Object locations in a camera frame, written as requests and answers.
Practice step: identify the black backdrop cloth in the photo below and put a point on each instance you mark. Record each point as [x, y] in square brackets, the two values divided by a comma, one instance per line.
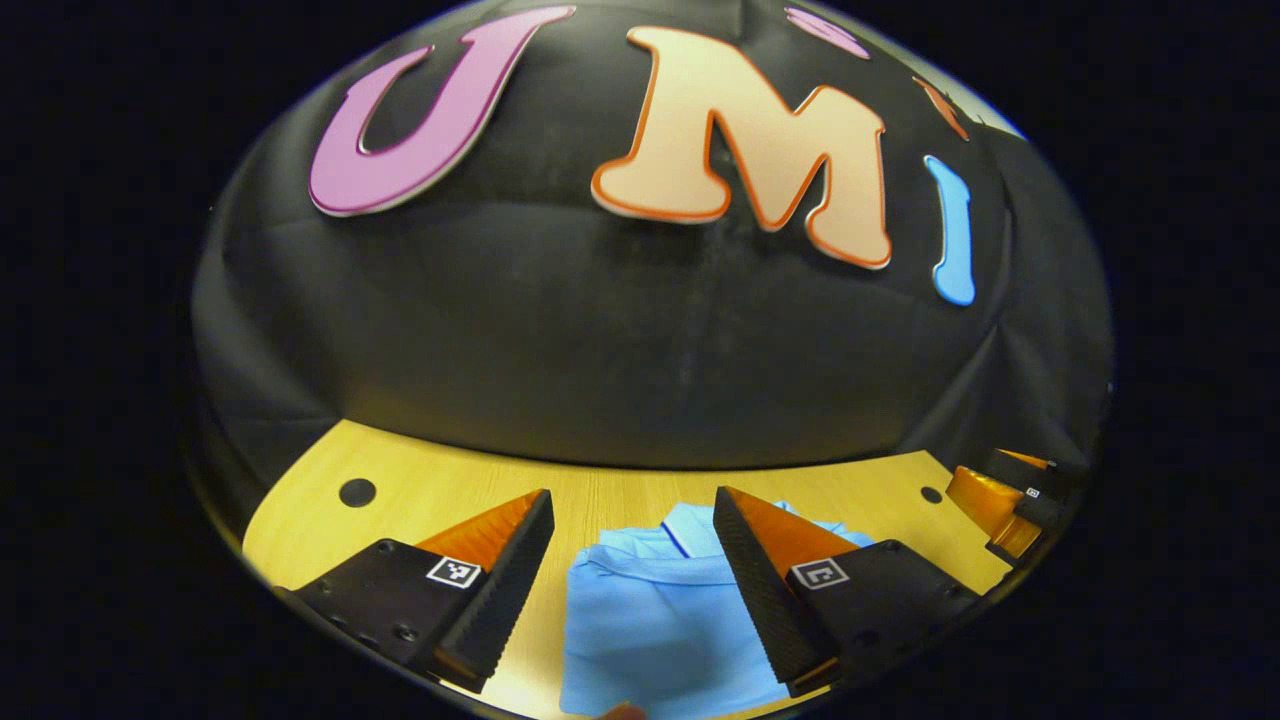
[620, 330]

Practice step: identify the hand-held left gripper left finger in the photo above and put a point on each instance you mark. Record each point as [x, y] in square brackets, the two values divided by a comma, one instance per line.
[510, 590]

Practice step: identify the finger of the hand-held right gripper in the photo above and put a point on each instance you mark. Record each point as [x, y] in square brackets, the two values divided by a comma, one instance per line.
[975, 490]
[1055, 472]

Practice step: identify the light blue polo T-shirt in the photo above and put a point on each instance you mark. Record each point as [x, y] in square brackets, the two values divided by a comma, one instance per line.
[650, 630]

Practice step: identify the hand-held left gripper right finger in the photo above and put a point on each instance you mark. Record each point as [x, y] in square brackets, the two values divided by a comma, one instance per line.
[760, 590]

